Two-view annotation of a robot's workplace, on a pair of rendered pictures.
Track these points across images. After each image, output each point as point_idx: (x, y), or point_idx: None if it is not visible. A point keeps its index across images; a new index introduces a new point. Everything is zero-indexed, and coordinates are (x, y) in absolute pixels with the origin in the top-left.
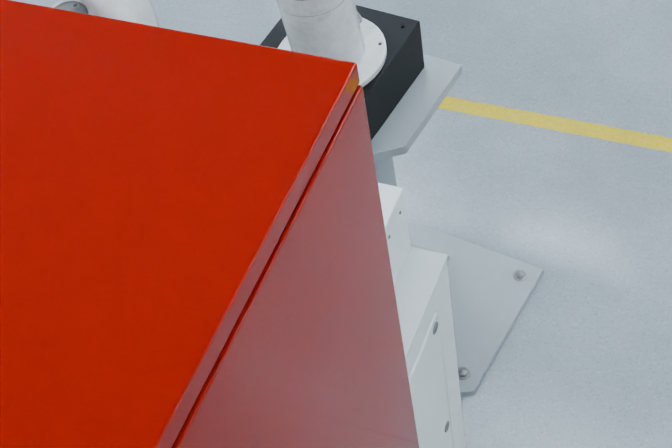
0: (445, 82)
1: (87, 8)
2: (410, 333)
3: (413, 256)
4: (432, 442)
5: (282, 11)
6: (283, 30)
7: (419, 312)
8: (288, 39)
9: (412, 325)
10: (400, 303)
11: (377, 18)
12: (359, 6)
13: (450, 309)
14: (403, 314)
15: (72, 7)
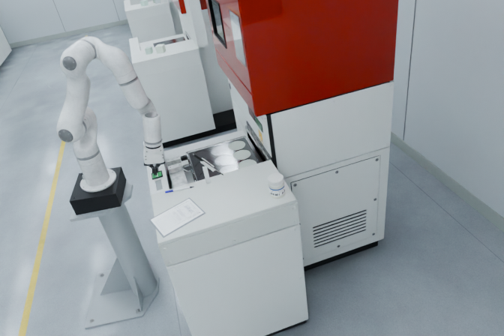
0: None
1: (145, 113)
2: (172, 149)
3: None
4: None
5: (100, 160)
6: (89, 195)
7: (166, 151)
8: (102, 172)
9: (170, 150)
10: (166, 154)
11: (79, 180)
12: (74, 186)
13: None
14: (168, 152)
15: (147, 115)
